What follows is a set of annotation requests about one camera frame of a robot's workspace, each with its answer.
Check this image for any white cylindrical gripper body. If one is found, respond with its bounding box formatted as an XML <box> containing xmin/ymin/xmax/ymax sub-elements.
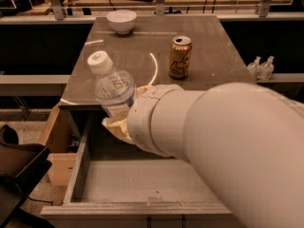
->
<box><xmin>126</xmin><ymin>85</ymin><xmax>181</xmax><ymax>158</ymax></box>

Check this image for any clear plastic water bottle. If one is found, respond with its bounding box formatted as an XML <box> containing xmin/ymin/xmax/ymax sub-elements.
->
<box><xmin>87</xmin><ymin>50</ymin><xmax>136</xmax><ymax>122</ymax></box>

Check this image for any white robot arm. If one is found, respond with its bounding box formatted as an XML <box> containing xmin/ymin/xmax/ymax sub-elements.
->
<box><xmin>103</xmin><ymin>83</ymin><xmax>304</xmax><ymax>228</ymax></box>

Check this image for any grey cabinet with glossy top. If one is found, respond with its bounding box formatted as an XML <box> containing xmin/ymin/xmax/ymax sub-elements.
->
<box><xmin>58</xmin><ymin>14</ymin><xmax>267</xmax><ymax>141</ymax></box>

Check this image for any open grey top drawer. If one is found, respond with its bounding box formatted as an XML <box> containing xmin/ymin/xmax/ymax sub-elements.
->
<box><xmin>41</xmin><ymin>112</ymin><xmax>242</xmax><ymax>228</ymax></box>

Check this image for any left clear pump bottle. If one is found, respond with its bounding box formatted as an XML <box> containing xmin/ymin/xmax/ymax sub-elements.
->
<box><xmin>247</xmin><ymin>56</ymin><xmax>260</xmax><ymax>80</ymax></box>

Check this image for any clear pump bottle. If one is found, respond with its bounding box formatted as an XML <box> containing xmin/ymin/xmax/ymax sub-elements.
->
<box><xmin>257</xmin><ymin>56</ymin><xmax>275</xmax><ymax>81</ymax></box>
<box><xmin>247</xmin><ymin>56</ymin><xmax>260</xmax><ymax>80</ymax></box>

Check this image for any right clear pump bottle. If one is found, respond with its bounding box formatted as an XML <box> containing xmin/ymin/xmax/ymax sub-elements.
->
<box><xmin>257</xmin><ymin>56</ymin><xmax>275</xmax><ymax>81</ymax></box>

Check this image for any orange soda can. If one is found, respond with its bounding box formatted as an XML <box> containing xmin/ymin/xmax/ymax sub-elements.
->
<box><xmin>169</xmin><ymin>35</ymin><xmax>192</xmax><ymax>79</ymax></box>

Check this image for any cardboard box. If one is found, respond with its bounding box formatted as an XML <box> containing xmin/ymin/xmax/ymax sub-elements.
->
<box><xmin>38</xmin><ymin>105</ymin><xmax>76</xmax><ymax>186</ymax></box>

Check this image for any white ceramic bowl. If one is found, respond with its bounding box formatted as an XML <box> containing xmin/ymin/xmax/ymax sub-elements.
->
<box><xmin>106</xmin><ymin>9</ymin><xmax>137</xmax><ymax>34</ymax></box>

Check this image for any dark office chair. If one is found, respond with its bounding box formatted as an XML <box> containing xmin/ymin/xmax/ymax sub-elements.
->
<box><xmin>0</xmin><ymin>124</ymin><xmax>54</xmax><ymax>228</ymax></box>

